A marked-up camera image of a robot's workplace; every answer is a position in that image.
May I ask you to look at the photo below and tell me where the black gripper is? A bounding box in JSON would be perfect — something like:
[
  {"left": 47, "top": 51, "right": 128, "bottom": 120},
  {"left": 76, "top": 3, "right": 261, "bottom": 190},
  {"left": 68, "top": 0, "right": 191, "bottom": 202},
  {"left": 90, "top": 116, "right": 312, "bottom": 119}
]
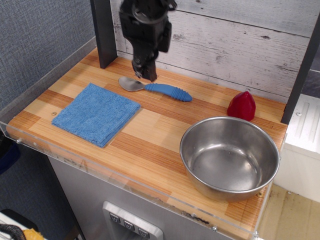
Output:
[{"left": 119, "top": 11, "right": 172, "bottom": 82}]

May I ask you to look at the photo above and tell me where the blue handled metal spoon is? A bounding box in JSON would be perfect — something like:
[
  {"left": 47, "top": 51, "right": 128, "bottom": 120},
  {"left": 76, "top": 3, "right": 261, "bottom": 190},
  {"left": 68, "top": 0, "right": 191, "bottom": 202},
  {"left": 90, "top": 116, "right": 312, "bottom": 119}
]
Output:
[{"left": 118, "top": 76, "right": 193, "bottom": 102}]

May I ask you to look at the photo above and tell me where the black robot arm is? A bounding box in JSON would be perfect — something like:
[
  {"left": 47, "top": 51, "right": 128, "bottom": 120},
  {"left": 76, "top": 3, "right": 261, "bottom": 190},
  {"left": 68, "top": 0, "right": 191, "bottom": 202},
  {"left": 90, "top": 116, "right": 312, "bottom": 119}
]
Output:
[{"left": 119, "top": 0, "right": 177, "bottom": 82}]

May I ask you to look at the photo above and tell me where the folded blue towel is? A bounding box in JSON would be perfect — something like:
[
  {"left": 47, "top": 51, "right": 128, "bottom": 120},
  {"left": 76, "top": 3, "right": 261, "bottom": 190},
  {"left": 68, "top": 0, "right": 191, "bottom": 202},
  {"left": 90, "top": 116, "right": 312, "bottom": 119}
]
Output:
[{"left": 51, "top": 83, "right": 141, "bottom": 148}]

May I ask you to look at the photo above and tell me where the red plastic cone toy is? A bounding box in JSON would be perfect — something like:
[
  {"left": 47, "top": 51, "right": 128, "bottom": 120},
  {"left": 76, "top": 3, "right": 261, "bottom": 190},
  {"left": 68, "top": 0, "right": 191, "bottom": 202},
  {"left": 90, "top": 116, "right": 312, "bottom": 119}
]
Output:
[{"left": 227, "top": 91, "right": 256, "bottom": 121}]

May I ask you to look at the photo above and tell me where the stainless steel bowl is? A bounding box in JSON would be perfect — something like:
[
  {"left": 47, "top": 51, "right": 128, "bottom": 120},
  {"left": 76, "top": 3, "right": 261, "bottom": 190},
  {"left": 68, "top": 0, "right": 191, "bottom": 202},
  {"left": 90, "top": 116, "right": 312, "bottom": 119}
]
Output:
[{"left": 179, "top": 116, "right": 280, "bottom": 202}]

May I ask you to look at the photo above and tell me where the grey toy kitchen cabinet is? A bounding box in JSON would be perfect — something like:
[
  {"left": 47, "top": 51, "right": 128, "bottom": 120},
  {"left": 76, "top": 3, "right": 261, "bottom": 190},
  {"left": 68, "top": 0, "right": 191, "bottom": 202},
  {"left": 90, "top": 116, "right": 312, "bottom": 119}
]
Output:
[{"left": 47, "top": 156, "right": 241, "bottom": 240}]

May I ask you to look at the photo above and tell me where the silver control panel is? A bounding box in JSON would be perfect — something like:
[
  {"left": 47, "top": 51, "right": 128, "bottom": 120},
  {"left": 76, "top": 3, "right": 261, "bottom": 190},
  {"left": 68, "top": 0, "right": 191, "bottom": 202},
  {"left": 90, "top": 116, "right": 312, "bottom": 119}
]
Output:
[{"left": 102, "top": 201, "right": 164, "bottom": 240}]

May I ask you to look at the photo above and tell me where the white metal cabinet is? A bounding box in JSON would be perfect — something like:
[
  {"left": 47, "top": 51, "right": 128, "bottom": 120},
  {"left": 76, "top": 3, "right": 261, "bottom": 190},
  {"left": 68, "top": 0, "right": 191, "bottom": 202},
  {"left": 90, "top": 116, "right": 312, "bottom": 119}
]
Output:
[{"left": 273, "top": 94, "right": 320, "bottom": 202}]

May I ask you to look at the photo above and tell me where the dark grey left post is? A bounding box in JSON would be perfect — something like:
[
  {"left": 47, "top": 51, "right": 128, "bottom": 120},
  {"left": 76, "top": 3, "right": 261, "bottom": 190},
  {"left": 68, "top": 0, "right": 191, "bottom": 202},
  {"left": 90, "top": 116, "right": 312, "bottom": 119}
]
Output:
[{"left": 90, "top": 0, "right": 118, "bottom": 69}]

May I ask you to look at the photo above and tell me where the dark grey post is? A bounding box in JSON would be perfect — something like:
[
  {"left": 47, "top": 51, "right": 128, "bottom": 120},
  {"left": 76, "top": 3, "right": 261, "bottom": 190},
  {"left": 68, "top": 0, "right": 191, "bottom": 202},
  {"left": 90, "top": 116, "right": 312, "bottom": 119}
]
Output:
[
  {"left": 90, "top": 0, "right": 118, "bottom": 69},
  {"left": 280, "top": 16, "right": 320, "bottom": 125}
]

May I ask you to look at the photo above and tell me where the clear acrylic guard rail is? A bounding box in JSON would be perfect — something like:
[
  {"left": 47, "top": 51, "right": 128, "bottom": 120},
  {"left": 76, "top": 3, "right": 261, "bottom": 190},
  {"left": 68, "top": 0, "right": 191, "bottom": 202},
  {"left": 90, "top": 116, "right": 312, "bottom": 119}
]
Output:
[{"left": 0, "top": 36, "right": 288, "bottom": 240}]

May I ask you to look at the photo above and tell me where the dark grey right post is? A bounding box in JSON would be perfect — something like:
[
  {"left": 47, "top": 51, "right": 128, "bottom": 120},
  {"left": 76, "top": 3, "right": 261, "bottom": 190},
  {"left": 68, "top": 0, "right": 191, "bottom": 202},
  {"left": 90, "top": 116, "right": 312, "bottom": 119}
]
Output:
[{"left": 280, "top": 16, "right": 320, "bottom": 125}]

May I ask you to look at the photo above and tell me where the black braided cable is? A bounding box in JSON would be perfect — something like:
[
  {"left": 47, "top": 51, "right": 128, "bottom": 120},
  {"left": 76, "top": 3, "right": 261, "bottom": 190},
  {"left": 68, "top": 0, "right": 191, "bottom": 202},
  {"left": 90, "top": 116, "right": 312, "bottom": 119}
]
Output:
[{"left": 0, "top": 223, "right": 26, "bottom": 240}]

